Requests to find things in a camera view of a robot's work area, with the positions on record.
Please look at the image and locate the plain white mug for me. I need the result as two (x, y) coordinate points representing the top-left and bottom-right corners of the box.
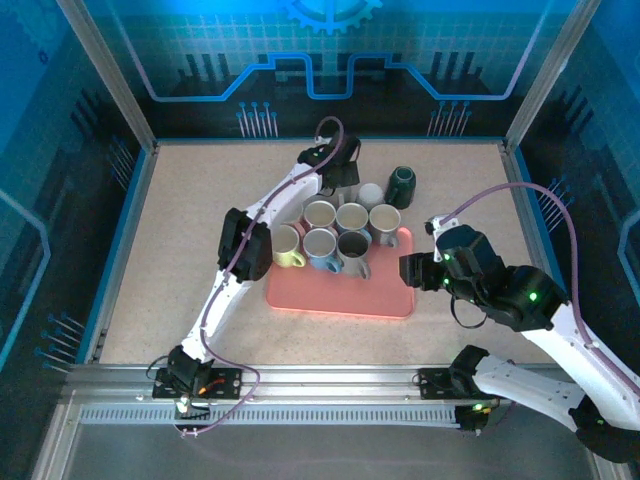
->
(355, 182), (386, 210)

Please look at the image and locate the tan mug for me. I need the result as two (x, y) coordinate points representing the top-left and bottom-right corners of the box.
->
(368, 203), (403, 250)

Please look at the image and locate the light blue mug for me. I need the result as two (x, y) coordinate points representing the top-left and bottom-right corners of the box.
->
(302, 227), (345, 275)

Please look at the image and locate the dark grey mug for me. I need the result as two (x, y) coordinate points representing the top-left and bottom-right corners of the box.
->
(336, 229), (373, 281)

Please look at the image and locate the light green mug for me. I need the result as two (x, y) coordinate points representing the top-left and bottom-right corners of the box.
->
(271, 223), (307, 270)

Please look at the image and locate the pale blue-grey mug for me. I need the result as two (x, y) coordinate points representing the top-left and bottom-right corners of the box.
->
(335, 202), (371, 235)

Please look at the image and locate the pale pink mug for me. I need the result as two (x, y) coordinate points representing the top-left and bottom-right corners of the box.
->
(302, 199), (338, 232)

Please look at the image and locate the dark green mug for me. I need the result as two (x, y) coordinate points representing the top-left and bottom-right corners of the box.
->
(384, 165), (418, 210)

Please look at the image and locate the pink plastic tray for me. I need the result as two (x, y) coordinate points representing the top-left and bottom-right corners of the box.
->
(264, 225), (417, 320)

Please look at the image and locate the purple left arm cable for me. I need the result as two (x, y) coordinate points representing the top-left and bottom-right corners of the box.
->
(172, 115), (346, 441)

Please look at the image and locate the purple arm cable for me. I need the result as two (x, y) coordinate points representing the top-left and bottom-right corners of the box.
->
(172, 115), (346, 441)
(442, 181), (640, 401)

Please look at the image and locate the aluminium side rail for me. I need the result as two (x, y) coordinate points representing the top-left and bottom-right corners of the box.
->
(501, 139), (574, 311)
(74, 139), (160, 366)

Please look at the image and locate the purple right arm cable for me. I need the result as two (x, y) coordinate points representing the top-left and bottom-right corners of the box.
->
(442, 181), (640, 401)

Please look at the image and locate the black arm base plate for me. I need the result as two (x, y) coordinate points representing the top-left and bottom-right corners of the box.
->
(417, 367), (476, 401)
(152, 366), (244, 401)

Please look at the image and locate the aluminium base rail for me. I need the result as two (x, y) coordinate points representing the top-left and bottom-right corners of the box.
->
(64, 363), (566, 397)

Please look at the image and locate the grey slotted cable duct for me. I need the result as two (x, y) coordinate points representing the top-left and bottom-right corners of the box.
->
(78, 405), (464, 427)

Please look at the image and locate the aluminium frame post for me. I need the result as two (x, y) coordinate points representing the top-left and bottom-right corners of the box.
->
(501, 0), (604, 151)
(54, 0), (160, 151)

